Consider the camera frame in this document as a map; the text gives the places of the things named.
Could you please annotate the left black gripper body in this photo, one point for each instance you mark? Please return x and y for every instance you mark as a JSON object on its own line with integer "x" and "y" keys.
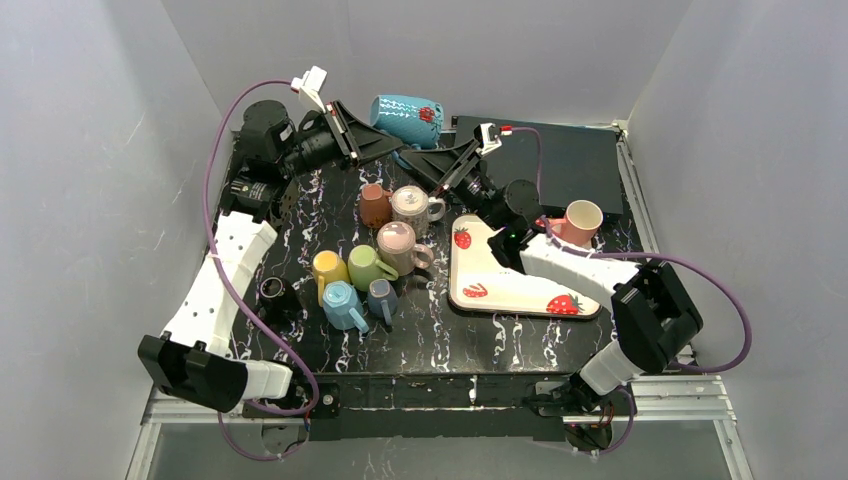
{"x": 342, "y": 132}

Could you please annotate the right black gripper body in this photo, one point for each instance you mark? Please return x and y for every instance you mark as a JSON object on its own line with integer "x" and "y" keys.
{"x": 467, "y": 166}

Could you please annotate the teal blue mug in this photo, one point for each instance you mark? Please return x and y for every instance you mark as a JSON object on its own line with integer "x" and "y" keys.
{"x": 416, "y": 121}

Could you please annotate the light green mug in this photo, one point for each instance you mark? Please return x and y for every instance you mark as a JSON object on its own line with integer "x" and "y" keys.
{"x": 364, "y": 266}

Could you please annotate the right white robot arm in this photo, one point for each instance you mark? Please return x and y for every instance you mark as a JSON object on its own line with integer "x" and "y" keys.
{"x": 652, "y": 311}

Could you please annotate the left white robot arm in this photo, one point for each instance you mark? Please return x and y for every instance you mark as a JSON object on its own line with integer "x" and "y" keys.
{"x": 190, "y": 358}

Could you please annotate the white floral mug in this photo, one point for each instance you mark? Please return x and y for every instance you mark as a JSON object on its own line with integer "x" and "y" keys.
{"x": 415, "y": 207}

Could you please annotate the brown mug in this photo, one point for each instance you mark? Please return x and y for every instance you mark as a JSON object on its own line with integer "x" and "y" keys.
{"x": 375, "y": 208}

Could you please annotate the beige pink mug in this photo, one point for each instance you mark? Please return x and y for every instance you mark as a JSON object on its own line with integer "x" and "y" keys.
{"x": 397, "y": 247}

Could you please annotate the yellow mug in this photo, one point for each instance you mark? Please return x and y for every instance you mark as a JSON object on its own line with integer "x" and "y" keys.
{"x": 328, "y": 267}

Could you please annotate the small grey blue mug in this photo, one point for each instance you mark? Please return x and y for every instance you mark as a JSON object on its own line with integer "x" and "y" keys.
{"x": 382, "y": 301}

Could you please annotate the black mug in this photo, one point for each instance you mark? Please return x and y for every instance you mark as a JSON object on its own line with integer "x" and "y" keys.
{"x": 277, "y": 304}

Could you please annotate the light blue faceted mug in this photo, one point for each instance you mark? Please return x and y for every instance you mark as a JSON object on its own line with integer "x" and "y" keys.
{"x": 343, "y": 308}

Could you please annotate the strawberry print white tray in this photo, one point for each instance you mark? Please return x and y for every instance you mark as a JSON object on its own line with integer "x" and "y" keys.
{"x": 477, "y": 282}

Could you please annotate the dark flat metal box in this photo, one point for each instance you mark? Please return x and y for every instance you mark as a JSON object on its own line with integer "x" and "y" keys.
{"x": 568, "y": 162}

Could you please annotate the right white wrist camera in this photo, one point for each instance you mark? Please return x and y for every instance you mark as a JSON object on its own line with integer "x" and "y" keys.
{"x": 488, "y": 135}

